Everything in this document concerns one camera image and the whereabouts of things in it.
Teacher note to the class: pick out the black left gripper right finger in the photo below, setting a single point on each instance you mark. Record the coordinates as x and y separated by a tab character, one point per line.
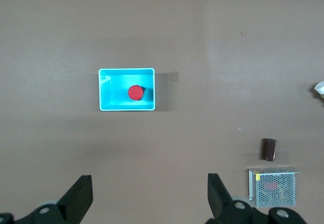
220	198

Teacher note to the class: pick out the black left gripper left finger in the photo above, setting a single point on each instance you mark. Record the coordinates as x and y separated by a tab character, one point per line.
73	201

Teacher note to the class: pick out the red push button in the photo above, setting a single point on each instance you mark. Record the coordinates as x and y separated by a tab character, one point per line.
134	92

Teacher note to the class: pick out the metal mesh power supply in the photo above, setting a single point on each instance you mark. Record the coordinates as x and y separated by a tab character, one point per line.
274	191

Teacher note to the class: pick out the dark brown rectangular block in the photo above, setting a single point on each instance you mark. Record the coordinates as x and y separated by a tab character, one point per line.
268	150

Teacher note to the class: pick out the cyan plastic box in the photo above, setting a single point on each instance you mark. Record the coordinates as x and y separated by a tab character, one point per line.
114	95

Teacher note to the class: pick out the white-ended metal pipe fitting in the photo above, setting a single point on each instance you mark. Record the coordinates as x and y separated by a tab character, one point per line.
320	88

